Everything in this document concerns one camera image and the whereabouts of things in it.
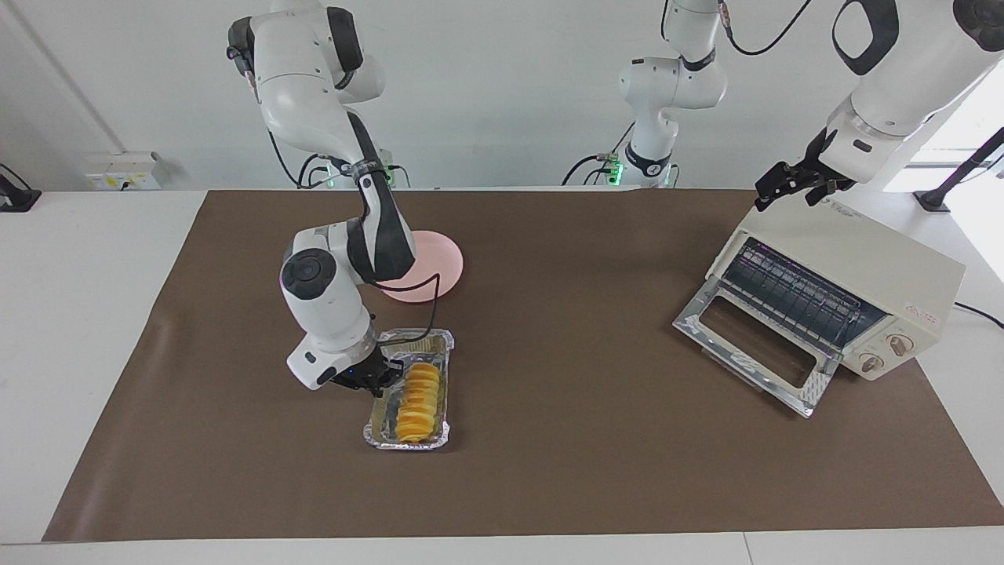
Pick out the cream toaster oven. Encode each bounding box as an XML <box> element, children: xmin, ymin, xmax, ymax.
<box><xmin>672</xmin><ymin>196</ymin><xmax>968</xmax><ymax>419</ymax></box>

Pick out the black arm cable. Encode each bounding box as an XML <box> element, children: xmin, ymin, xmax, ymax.
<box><xmin>715</xmin><ymin>0</ymin><xmax>817</xmax><ymax>57</ymax></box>
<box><xmin>376</xmin><ymin>259</ymin><xmax>441</xmax><ymax>347</ymax></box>

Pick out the black clamp mount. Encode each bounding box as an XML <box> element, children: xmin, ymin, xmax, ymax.
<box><xmin>0</xmin><ymin>162</ymin><xmax>42</xmax><ymax>213</ymax></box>

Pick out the black left base cable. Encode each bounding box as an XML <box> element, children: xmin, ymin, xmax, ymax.
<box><xmin>560</xmin><ymin>121</ymin><xmax>638</xmax><ymax>188</ymax></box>

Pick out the glass oven door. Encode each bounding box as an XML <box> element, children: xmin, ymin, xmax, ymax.
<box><xmin>672</xmin><ymin>276</ymin><xmax>845</xmax><ymax>419</ymax></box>

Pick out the black right base cable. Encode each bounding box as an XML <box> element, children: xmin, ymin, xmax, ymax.
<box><xmin>267</xmin><ymin>129</ymin><xmax>338</xmax><ymax>190</ymax></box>

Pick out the pink round plate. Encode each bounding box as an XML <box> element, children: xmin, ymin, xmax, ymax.
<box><xmin>380</xmin><ymin>230</ymin><xmax>465</xmax><ymax>304</ymax></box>

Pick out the yellow sliced bread loaf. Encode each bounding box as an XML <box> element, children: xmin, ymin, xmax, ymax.
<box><xmin>395</xmin><ymin>362</ymin><xmax>442</xmax><ymax>443</ymax></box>

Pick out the aluminium foil tray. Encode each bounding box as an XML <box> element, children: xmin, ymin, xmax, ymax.
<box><xmin>362</xmin><ymin>327</ymin><xmax>456</xmax><ymax>453</ymax></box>

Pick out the black base cable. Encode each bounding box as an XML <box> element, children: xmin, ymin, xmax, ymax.
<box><xmin>560</xmin><ymin>121</ymin><xmax>638</xmax><ymax>188</ymax></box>
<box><xmin>267</xmin><ymin>129</ymin><xmax>338</xmax><ymax>190</ymax></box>

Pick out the black camera stand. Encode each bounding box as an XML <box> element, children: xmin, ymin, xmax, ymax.
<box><xmin>913</xmin><ymin>126</ymin><xmax>1004</xmax><ymax>213</ymax></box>

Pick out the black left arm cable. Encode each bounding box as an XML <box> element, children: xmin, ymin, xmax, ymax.
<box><xmin>715</xmin><ymin>0</ymin><xmax>817</xmax><ymax>57</ymax></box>

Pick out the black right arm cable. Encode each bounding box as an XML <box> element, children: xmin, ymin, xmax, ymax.
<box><xmin>376</xmin><ymin>259</ymin><xmax>441</xmax><ymax>347</ymax></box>

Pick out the brown table mat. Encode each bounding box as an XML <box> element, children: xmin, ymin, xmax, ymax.
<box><xmin>42</xmin><ymin>188</ymin><xmax>1004</xmax><ymax>543</ymax></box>

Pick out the white wall socket box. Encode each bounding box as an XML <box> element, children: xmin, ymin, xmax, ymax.
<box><xmin>84</xmin><ymin>151</ymin><xmax>164</xmax><ymax>192</ymax></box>

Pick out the black oven power cord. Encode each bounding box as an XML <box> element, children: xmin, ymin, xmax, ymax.
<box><xmin>952</xmin><ymin>301</ymin><xmax>1004</xmax><ymax>330</ymax></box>

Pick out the oven wire rack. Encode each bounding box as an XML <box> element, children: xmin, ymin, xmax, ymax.
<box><xmin>720</xmin><ymin>239</ymin><xmax>889</xmax><ymax>355</ymax></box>

